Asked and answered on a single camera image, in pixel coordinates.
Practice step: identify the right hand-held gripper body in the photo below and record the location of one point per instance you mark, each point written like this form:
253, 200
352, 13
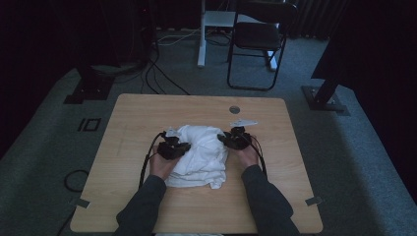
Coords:
241, 139

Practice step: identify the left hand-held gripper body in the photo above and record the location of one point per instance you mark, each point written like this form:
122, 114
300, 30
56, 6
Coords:
170, 149

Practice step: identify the white pleated skirt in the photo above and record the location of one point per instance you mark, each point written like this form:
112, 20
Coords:
203, 157

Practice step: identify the person's left hand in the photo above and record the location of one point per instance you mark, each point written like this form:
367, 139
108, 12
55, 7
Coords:
162, 167

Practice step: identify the person's right hand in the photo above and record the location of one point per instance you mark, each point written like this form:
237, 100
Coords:
249, 157

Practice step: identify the black floor tape marks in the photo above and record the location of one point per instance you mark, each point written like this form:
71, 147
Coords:
89, 125

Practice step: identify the black slanted stand with base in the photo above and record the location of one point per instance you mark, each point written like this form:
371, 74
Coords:
323, 98

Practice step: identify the grey tape strip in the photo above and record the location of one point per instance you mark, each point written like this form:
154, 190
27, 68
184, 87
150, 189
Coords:
313, 201
83, 203

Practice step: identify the black stand with square base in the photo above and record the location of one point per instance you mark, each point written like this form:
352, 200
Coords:
90, 88

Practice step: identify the black folding chair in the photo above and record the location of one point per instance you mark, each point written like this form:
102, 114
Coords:
257, 36

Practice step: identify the white desk frame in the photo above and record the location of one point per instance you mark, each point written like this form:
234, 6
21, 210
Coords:
202, 42

